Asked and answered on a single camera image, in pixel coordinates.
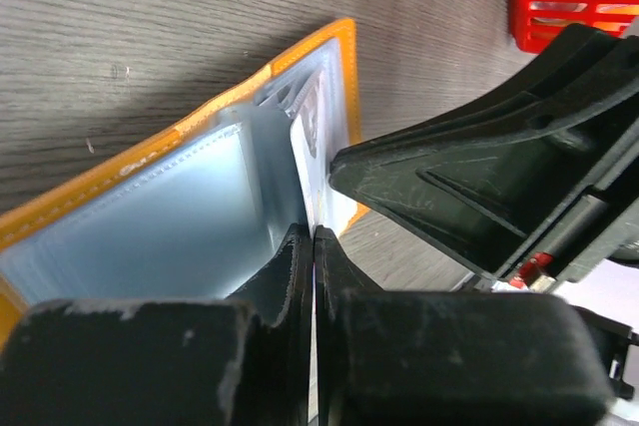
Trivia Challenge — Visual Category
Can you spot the orange leather card holder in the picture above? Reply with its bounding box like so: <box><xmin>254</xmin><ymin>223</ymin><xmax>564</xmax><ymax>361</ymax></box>
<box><xmin>1</xmin><ymin>18</ymin><xmax>361</xmax><ymax>335</ymax></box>

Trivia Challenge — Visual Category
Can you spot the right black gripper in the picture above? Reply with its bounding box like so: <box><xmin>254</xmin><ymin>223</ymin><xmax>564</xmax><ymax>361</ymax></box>
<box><xmin>331</xmin><ymin>25</ymin><xmax>638</xmax><ymax>291</ymax></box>

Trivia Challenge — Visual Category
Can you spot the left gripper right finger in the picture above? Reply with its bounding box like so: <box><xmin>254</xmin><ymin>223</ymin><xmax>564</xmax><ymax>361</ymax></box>
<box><xmin>314</xmin><ymin>227</ymin><xmax>614</xmax><ymax>425</ymax></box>

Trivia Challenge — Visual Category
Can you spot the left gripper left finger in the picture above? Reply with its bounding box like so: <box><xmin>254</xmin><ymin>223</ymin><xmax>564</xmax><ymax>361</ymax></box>
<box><xmin>1</xmin><ymin>224</ymin><xmax>313</xmax><ymax>425</ymax></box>

